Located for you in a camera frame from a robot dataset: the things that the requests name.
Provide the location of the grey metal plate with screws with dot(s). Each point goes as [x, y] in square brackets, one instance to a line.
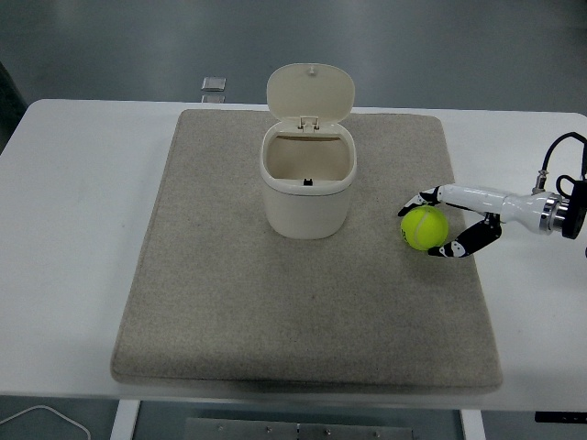
[238, 431]

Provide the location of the silver floor socket plate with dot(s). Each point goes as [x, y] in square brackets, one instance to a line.
[214, 83]
[213, 98]

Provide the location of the beige felt mat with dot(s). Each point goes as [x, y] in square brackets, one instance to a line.
[275, 311]

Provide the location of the yellow tennis ball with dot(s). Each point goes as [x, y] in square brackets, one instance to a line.
[424, 227]

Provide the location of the white table leg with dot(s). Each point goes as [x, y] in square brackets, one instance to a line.
[472, 426]
[125, 421]

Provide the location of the cream bin with flip lid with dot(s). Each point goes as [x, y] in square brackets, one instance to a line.
[305, 201]

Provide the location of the black table control panel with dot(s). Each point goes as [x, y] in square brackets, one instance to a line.
[559, 417]

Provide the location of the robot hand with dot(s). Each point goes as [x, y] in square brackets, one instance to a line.
[477, 197]

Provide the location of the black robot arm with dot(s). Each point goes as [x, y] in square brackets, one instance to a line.
[571, 213]

